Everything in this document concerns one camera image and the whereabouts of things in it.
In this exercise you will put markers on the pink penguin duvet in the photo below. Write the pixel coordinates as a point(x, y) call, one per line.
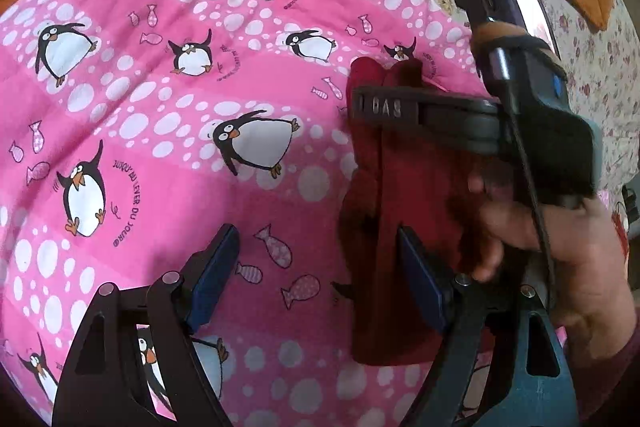
point(131, 130)

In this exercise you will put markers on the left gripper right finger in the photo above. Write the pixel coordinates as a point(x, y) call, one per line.
point(499, 362)

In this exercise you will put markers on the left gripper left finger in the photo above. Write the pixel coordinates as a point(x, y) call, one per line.
point(133, 361)

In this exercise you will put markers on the person's right hand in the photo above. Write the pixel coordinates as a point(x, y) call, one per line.
point(595, 304)

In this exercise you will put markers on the dark red garment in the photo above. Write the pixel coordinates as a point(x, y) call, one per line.
point(404, 178)

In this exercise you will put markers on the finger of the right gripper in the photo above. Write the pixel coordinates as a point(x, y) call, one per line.
point(466, 122)

